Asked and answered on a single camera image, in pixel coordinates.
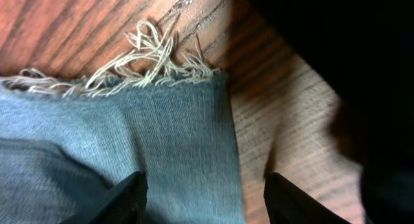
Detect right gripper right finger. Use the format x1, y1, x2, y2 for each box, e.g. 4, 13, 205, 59
264, 173, 349, 224

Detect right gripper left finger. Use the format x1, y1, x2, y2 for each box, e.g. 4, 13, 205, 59
61, 172, 148, 224

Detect blue denim jeans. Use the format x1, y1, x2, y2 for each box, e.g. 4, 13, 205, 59
1, 21, 245, 223

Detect black garment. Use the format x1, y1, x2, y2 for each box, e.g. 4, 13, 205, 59
249, 0, 413, 223

